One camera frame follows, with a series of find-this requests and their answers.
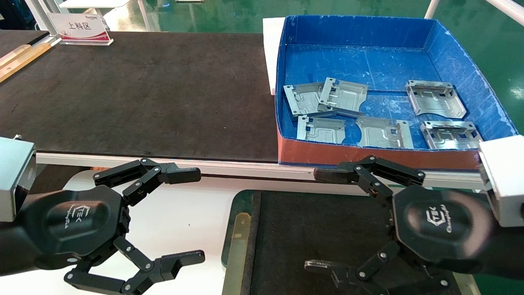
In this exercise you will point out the black tray green rim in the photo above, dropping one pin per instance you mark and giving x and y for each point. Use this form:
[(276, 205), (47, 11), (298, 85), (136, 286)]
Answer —
[(307, 229)]

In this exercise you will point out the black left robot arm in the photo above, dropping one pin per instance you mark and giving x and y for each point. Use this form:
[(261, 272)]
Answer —
[(12, 254)]

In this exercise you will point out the white metal table frame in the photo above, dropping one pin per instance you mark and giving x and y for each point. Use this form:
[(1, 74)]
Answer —
[(245, 166)]

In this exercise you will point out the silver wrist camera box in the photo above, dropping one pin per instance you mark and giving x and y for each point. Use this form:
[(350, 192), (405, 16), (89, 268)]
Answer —
[(14, 176), (505, 180)]

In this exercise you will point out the brass metal strip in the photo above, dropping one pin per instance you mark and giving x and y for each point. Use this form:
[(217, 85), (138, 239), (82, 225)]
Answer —
[(466, 287), (237, 254)]

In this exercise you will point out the acrylic sign red stripe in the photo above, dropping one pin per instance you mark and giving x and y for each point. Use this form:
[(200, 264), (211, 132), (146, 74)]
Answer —
[(80, 26)]

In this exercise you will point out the blue box orange outside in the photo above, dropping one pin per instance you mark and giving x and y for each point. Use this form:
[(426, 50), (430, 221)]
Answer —
[(368, 61)]

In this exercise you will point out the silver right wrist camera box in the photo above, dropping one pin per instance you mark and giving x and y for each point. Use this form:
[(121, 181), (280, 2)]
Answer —
[(505, 180)]

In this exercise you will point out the stamped grey metal plate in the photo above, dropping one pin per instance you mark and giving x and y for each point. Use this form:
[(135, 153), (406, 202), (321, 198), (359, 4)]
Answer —
[(346, 96), (450, 137), (436, 100), (382, 133), (301, 100), (323, 130)]

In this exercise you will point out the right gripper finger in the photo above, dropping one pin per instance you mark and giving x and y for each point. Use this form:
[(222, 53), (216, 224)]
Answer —
[(335, 174), (389, 284)]

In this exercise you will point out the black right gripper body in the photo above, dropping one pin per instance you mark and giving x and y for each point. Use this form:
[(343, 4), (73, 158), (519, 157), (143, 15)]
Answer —
[(442, 223)]

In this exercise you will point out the white work table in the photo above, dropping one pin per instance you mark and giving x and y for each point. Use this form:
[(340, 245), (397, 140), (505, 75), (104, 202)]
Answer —
[(184, 221)]

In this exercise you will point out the large black table mat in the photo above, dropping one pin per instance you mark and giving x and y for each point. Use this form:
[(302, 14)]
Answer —
[(143, 94)]

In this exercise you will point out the small black table mat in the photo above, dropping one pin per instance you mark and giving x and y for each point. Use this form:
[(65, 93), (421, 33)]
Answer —
[(16, 41)]

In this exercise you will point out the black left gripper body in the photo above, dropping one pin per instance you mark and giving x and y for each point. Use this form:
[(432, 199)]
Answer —
[(77, 221)]

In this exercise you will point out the brown wooden strip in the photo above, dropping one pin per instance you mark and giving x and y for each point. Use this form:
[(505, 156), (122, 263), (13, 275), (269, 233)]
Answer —
[(26, 61)]

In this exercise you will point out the light wooden strip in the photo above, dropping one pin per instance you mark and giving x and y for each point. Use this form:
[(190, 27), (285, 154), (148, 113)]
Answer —
[(14, 55)]

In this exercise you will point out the white pipe arch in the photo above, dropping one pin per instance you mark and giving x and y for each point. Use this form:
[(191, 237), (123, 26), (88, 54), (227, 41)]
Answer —
[(433, 8)]

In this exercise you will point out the white foam board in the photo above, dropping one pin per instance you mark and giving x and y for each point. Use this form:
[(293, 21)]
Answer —
[(272, 53)]

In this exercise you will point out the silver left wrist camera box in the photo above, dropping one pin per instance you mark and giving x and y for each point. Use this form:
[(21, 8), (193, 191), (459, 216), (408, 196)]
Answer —
[(14, 176)]

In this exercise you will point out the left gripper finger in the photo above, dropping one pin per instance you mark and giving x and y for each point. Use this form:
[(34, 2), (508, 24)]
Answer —
[(180, 261), (180, 175)]

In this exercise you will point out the white aluminium frame post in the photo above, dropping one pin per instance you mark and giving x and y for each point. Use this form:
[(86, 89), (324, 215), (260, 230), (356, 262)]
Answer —
[(41, 16)]

